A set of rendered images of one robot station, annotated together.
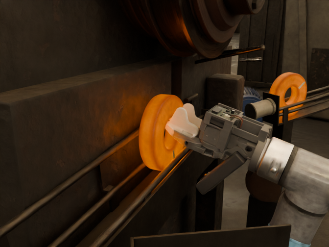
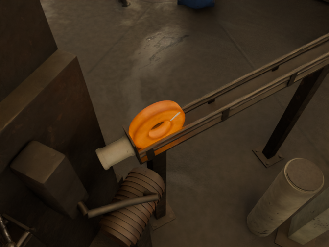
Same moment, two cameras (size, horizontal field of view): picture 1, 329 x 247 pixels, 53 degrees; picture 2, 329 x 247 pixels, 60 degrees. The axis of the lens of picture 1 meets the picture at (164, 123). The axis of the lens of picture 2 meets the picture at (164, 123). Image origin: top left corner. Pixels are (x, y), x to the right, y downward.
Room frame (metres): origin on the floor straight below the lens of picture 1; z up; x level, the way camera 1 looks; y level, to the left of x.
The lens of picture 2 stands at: (0.72, -0.45, 1.33)
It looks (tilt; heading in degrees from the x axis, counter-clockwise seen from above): 55 degrees down; 359
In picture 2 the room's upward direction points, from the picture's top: straight up
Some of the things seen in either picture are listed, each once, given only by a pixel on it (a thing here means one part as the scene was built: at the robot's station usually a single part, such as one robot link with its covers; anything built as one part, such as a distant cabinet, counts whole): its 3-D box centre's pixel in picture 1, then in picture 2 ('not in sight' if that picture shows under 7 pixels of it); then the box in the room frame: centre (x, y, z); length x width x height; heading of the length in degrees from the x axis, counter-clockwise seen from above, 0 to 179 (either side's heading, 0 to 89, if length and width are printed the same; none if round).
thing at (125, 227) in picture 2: (265, 223); (138, 224); (1.02, -0.36, 0.27); 0.22 x 0.13 x 0.53; 153
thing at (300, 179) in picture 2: not in sight; (277, 203); (1.10, -0.89, 0.26); 0.12 x 0.12 x 0.52
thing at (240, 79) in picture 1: (223, 113); (53, 182); (1.01, -0.18, 0.68); 0.11 x 0.08 x 0.24; 63
